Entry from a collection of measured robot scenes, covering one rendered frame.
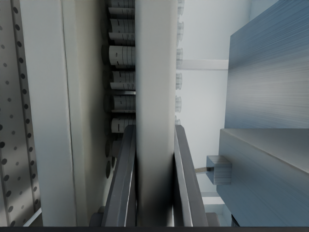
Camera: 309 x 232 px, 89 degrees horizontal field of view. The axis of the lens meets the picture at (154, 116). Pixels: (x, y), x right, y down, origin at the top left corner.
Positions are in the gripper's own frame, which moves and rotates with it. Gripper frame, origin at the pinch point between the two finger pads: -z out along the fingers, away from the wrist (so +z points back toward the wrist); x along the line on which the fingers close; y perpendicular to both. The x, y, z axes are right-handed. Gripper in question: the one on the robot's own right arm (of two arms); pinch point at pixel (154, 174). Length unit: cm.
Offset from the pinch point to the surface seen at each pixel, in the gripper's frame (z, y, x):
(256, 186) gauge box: -3.0, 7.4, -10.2
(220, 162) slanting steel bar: -7.4, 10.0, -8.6
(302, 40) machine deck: -29.5, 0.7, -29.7
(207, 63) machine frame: -96, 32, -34
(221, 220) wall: -133, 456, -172
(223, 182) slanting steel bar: -5.7, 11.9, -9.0
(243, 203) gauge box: -2.7, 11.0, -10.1
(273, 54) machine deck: -35.3, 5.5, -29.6
